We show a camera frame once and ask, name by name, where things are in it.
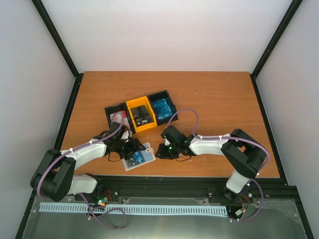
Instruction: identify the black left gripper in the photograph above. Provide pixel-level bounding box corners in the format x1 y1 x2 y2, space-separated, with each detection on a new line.
116 137 146 161

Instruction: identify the black vip card stack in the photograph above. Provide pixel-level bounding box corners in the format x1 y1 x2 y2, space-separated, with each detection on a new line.
131 105 153 127

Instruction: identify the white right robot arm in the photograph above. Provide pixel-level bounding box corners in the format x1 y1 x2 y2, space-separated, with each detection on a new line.
156 125 270 194

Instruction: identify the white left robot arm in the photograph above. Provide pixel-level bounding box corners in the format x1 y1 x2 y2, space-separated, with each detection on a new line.
30 121 146 202

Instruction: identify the red white card stack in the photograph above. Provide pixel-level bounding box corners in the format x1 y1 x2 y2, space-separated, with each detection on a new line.
110 110 131 129

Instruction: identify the black bin with red cards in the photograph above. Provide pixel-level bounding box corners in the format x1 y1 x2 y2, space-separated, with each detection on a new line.
105 102 135 133

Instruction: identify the blue card stack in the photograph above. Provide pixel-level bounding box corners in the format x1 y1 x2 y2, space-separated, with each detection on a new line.
153 99 173 120

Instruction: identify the black bin with blue cards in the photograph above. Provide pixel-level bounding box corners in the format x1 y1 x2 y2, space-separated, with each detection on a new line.
147 90 178 126

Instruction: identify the yellow plastic bin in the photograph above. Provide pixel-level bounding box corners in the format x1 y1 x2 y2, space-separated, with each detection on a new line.
126 96 158 133

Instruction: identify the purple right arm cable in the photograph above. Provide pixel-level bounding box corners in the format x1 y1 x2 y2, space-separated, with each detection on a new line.
165 108 271 222

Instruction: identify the black aluminium table frame rail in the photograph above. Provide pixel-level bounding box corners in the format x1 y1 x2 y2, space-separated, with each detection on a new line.
32 174 300 207

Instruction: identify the light blue slotted cable duct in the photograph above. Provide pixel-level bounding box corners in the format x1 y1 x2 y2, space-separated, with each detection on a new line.
38 202 227 217

